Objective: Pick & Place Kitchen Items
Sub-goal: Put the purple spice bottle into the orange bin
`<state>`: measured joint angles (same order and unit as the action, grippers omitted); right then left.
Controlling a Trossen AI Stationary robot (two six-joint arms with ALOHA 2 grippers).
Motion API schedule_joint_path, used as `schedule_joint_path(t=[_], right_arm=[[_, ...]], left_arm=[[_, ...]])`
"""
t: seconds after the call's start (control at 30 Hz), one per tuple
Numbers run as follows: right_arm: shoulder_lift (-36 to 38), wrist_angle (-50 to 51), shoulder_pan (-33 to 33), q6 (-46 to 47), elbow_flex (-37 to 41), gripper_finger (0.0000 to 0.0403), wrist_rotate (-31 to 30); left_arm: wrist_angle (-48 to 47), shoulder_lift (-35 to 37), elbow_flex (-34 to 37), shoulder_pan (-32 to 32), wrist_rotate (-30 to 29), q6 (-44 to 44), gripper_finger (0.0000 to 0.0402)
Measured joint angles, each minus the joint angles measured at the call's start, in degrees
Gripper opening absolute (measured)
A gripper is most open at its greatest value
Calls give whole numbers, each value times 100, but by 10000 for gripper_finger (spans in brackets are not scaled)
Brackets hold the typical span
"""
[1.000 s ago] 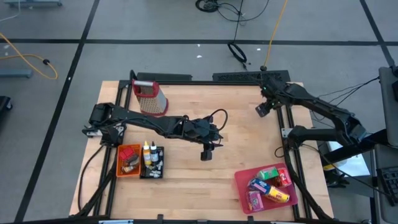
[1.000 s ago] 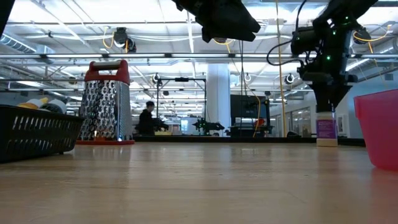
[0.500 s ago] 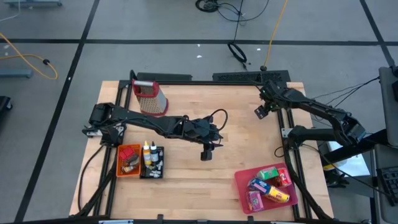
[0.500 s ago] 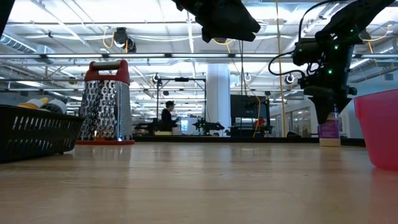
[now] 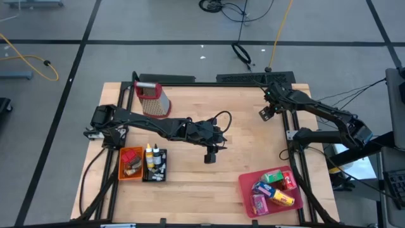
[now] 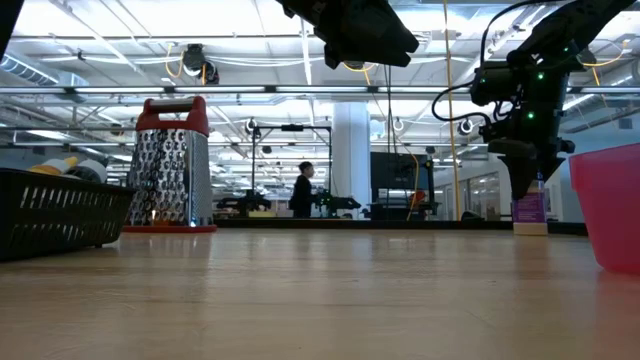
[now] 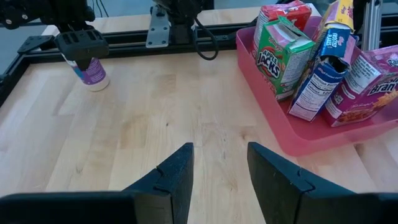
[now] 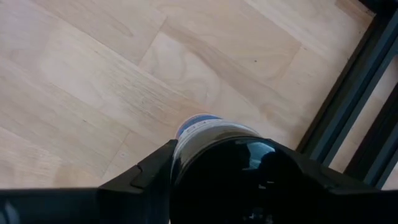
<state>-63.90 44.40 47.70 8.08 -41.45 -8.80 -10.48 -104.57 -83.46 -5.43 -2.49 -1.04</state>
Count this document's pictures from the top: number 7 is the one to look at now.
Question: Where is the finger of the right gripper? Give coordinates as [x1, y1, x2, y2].
[54, 28, 109, 72]

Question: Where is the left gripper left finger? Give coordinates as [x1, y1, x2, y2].
[0, 142, 195, 224]

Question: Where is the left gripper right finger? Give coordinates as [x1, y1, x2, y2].
[248, 142, 398, 224]

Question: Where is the purple label spice jar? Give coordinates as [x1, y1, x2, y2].
[63, 55, 111, 93]

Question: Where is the blue Frosted Flakes box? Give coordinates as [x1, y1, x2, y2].
[287, 26, 358, 123]

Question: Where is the magenta Raisin Bran box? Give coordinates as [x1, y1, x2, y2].
[321, 45, 398, 128]

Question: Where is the green Apple Jacks box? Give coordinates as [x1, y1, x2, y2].
[255, 16, 317, 102]

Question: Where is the red mini cereal box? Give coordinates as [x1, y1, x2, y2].
[251, 0, 313, 60]

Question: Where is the yellow mini cereal box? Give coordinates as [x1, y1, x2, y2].
[317, 0, 355, 35]

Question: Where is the pink plastic tray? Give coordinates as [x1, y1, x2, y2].
[235, 15, 398, 157]

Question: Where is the silver aluminium bar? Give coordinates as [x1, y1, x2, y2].
[360, 0, 383, 52]

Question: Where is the black aluminium table frame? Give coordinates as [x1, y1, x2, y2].
[0, 14, 398, 106]

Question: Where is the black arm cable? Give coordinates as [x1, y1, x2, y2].
[191, 17, 220, 62]

